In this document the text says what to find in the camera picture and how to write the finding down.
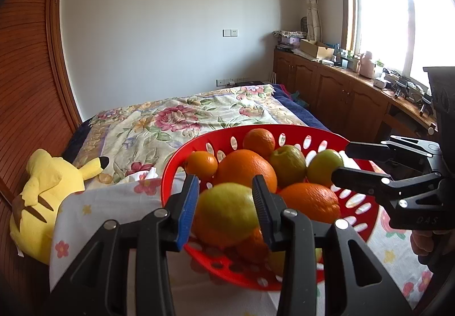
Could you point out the wooden framed window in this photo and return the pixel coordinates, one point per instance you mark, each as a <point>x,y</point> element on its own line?
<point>384,17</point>

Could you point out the folded patterned cloth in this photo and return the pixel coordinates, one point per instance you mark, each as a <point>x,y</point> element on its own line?
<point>289,33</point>

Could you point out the red perforated plastic basket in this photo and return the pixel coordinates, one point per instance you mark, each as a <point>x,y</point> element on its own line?
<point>227,138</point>

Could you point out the white wall switch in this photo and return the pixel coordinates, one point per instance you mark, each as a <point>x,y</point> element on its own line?
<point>230,32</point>

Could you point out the dark blue bedsheet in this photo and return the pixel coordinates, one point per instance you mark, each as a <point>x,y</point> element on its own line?
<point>295,115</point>

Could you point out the wooden headboard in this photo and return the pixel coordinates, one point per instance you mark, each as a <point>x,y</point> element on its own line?
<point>28,88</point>

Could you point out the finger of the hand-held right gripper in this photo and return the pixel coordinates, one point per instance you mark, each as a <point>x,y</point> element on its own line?
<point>355,179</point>
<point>366,149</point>

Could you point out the large yellow-green lemon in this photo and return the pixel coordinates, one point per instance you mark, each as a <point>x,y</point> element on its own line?
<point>227,211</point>

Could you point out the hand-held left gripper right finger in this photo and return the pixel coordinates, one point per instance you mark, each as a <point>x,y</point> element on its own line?
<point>265,209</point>

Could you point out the green round fruit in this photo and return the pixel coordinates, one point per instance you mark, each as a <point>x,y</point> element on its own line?
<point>275,261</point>
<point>324,166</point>
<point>288,165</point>

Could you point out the purple box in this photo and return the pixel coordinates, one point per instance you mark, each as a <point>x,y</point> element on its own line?
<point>288,40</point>

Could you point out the wooden cabinet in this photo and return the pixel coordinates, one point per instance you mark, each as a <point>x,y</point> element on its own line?
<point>330,88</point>

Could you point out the floral blanket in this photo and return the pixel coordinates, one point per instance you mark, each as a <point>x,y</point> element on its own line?
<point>170,124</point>

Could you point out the person's right hand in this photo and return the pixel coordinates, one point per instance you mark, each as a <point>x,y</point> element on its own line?
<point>421,243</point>

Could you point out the teal cloth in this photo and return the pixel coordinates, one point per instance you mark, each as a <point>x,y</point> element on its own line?
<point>299,99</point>

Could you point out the large orange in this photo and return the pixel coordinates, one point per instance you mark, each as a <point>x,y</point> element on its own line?
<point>245,168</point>
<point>309,202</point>

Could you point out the small white box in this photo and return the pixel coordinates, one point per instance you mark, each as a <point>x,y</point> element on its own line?
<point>380,82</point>

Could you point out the white strawberry print tablecloth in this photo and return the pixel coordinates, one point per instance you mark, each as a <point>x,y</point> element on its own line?
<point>106,202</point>

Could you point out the low wall socket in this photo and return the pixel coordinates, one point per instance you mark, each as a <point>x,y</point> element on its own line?
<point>224,81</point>

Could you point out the black gadget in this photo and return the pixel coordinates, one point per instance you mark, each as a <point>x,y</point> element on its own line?
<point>405,86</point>

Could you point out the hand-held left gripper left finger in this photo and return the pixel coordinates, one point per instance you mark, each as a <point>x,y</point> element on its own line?
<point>188,209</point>

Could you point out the yellow plush toy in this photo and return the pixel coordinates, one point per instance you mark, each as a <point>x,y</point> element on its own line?
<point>53,173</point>

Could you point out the open cardboard box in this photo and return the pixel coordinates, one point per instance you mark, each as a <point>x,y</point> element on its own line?
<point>316,49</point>

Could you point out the pale plastic jug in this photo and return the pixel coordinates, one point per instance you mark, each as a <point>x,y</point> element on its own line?
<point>366,65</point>

